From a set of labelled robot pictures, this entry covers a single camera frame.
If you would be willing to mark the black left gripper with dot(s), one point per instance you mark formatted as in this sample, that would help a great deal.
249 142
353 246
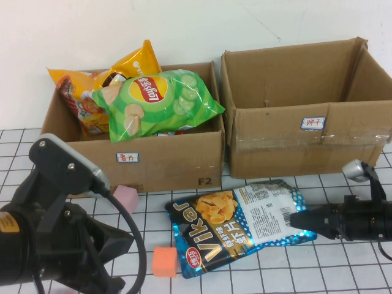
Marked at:
76 242

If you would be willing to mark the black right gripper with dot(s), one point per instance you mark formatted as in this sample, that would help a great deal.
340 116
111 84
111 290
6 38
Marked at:
355 220

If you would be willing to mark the blue Vikar shrimp chips bag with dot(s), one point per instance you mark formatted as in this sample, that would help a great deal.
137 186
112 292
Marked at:
232 220

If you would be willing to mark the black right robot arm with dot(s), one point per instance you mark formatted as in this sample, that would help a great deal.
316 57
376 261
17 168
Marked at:
387 220

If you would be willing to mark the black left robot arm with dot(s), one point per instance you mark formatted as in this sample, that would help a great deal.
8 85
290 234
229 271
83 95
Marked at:
12 251

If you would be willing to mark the red snack bag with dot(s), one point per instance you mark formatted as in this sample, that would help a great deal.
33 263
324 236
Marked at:
171 133

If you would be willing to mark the white grid tablecloth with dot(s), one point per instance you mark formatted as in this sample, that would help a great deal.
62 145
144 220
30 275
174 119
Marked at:
275 269

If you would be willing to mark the orange foam cube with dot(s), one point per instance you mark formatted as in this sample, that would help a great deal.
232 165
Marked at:
164 261

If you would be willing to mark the cardboard box with clear tape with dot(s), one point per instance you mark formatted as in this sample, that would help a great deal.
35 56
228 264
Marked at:
275 153

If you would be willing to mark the pink foam cube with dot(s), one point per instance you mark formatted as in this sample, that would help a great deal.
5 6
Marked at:
128 197

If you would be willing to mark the white handwritten label sticker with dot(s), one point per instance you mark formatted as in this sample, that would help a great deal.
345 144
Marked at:
127 157
312 123

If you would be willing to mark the cardboard box marked F2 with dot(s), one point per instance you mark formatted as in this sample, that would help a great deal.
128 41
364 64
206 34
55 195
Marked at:
168 171

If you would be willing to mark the orange chips bag food print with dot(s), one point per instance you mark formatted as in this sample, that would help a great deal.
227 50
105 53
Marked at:
85 113

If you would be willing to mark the green Lay's chips bag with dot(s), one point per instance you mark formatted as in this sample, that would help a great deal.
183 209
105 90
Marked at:
159 110

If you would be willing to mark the plain orange chips bag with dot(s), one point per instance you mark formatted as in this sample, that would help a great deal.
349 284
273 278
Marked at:
141 61

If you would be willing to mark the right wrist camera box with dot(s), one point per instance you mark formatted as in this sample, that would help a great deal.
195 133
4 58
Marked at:
356 170

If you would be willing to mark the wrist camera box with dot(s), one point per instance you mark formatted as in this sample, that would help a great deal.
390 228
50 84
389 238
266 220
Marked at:
356 170
61 162

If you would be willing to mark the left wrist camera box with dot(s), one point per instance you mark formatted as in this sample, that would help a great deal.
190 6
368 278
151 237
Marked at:
61 162

